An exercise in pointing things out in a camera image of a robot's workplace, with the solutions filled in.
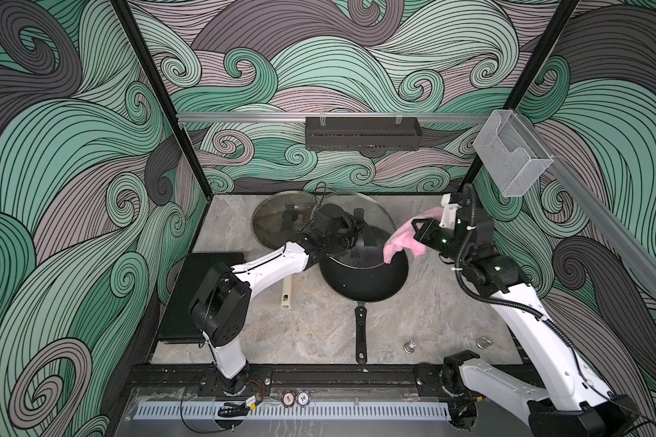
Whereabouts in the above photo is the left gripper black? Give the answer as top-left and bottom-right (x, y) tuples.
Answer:
(321, 212), (364, 252)

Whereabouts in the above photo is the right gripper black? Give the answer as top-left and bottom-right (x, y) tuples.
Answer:
(410, 217), (468, 268)

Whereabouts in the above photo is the glass lid of black pan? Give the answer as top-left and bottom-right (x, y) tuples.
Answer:
(312, 192), (395, 269)

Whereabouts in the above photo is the pink microfibre cloth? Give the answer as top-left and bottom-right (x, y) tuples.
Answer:
(383, 207), (444, 264)

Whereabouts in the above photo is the glass lid of brown pan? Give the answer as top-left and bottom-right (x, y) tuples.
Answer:
(251, 191), (318, 249)

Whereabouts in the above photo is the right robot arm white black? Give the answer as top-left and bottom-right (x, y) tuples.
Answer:
(411, 206), (640, 436)

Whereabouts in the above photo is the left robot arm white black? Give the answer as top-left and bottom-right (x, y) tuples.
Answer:
(189, 204), (374, 394)

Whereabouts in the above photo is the round button pair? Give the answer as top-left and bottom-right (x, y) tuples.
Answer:
(281, 391), (311, 408)

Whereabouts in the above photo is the black hard case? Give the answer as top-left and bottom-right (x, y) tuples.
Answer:
(157, 250), (247, 345)

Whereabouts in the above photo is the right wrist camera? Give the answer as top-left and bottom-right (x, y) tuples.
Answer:
(439, 194), (460, 229)

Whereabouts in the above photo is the black pan with black handle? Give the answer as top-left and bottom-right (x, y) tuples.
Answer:
(319, 245), (409, 365)

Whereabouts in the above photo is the brown pan with cream handle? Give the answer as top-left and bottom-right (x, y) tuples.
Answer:
(250, 190), (329, 311)

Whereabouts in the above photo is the clear plastic wall box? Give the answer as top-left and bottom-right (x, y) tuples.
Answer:
(473, 109), (553, 198)

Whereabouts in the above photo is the black wall shelf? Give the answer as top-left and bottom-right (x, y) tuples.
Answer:
(304, 116), (423, 152)

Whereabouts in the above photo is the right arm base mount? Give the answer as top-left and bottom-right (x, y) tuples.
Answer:
(414, 362), (484, 400)

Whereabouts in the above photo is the aluminium rail right wall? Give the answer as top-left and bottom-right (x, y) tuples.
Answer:
(521, 117), (656, 300)

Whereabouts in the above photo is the aluminium rail wall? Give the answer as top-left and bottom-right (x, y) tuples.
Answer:
(176, 111), (490, 126)
(521, 117), (656, 300)

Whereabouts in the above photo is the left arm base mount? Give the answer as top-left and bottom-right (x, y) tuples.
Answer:
(196, 364), (273, 397)

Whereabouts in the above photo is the aluminium rail back wall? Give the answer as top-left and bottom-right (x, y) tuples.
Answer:
(176, 111), (490, 126)

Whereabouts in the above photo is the white slotted cable duct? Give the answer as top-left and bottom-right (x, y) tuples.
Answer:
(132, 401), (451, 422)

